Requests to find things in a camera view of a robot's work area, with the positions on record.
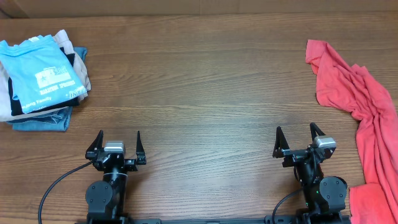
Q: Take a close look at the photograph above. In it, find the red t-shirt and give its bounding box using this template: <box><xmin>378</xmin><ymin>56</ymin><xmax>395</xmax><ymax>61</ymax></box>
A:
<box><xmin>305</xmin><ymin>40</ymin><xmax>397</xmax><ymax>223</ymax></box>

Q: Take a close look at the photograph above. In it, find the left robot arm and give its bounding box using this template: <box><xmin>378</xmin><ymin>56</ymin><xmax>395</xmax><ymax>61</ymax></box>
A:
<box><xmin>85</xmin><ymin>131</ymin><xmax>146</xmax><ymax>223</ymax></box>

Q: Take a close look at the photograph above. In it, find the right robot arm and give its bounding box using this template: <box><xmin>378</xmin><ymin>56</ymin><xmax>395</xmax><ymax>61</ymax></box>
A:
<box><xmin>267</xmin><ymin>123</ymin><xmax>350</xmax><ymax>223</ymax></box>

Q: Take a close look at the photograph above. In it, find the black folded garment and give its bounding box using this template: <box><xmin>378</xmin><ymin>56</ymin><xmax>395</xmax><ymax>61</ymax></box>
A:
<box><xmin>8</xmin><ymin>47</ymin><xmax>80</xmax><ymax>116</ymax></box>

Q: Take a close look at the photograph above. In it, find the beige folded garment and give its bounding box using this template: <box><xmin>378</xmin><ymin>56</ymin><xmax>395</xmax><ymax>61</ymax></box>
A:
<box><xmin>1</xmin><ymin>30</ymin><xmax>91</xmax><ymax>122</ymax></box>

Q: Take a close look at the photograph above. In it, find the light blue printed t-shirt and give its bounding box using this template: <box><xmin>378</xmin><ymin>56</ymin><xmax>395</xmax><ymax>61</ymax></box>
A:
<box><xmin>1</xmin><ymin>35</ymin><xmax>87</xmax><ymax>114</ymax></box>

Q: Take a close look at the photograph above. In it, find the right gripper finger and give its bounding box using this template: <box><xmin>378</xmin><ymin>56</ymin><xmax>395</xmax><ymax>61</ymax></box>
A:
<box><xmin>310</xmin><ymin>122</ymin><xmax>325</xmax><ymax>142</ymax></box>
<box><xmin>272</xmin><ymin>126</ymin><xmax>290</xmax><ymax>158</ymax></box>

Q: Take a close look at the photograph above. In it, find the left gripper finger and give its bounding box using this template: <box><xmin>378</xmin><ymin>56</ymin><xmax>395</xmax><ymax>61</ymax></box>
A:
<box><xmin>136</xmin><ymin>131</ymin><xmax>147</xmax><ymax>165</ymax></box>
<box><xmin>85</xmin><ymin>130</ymin><xmax>104</xmax><ymax>160</ymax></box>

